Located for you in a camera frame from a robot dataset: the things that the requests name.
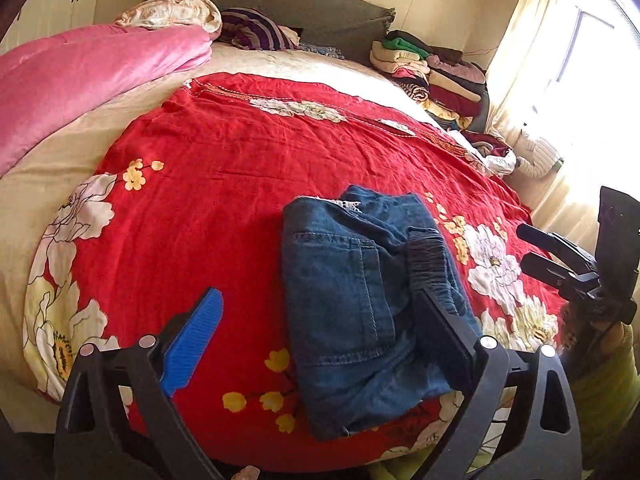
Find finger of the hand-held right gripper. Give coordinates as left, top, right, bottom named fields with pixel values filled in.
left=520, top=252, right=577, bottom=289
left=516, top=223, right=597, bottom=270

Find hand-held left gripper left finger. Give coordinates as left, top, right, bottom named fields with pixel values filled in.
left=52, top=287, right=224, bottom=480

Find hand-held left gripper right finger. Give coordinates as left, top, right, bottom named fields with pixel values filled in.
left=412, top=290, right=583, bottom=480

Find blue denim pants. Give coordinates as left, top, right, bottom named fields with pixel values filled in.
left=281, top=184, right=483, bottom=442

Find white knit garment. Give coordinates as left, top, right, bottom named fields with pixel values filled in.
left=515, top=130, right=566, bottom=178

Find dark red garment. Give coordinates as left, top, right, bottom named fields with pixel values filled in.
left=460, top=130, right=518, bottom=176

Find green fleece clothing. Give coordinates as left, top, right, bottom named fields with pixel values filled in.
left=367, top=460, right=481, bottom=480

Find red floral quilt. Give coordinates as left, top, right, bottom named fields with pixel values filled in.
left=22, top=72, right=568, bottom=473

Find cream curtain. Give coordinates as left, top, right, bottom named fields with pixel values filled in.
left=482, top=0, right=640, bottom=241

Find bright window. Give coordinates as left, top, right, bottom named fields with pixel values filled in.
left=550, top=5, right=640, bottom=126

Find pile of folded clothes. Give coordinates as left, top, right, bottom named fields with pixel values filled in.
left=370, top=30, right=488, bottom=131

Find cream bed sheet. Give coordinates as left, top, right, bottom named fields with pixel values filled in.
left=0, top=42, right=451, bottom=411

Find pink blanket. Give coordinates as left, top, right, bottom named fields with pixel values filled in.
left=0, top=25, right=213, bottom=178

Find grey patterned pillow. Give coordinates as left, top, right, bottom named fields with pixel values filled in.
left=299, top=42, right=344, bottom=59

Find purple striped pillow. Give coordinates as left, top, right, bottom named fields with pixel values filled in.
left=217, top=7, right=301, bottom=52

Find grey headboard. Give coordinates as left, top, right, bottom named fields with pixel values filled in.
left=142, top=0, right=396, bottom=63

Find cream floral blanket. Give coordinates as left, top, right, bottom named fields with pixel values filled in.
left=114, top=0, right=222, bottom=41

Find cream wardrobe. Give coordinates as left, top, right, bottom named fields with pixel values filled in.
left=0, top=0, right=108, bottom=43

